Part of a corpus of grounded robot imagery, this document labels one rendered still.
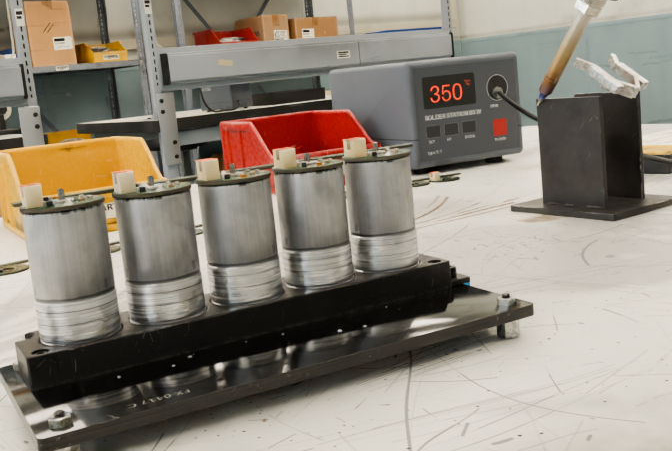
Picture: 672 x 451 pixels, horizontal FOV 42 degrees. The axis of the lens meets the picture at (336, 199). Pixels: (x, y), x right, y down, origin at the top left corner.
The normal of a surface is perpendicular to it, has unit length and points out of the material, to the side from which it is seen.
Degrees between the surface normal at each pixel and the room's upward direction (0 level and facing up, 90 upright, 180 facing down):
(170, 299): 90
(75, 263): 90
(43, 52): 89
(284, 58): 90
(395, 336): 0
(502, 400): 0
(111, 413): 0
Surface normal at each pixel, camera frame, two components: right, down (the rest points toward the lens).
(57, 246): 0.02, 0.14
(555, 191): -0.81, 0.16
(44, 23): 0.54, 0.00
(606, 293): -0.10, -0.98
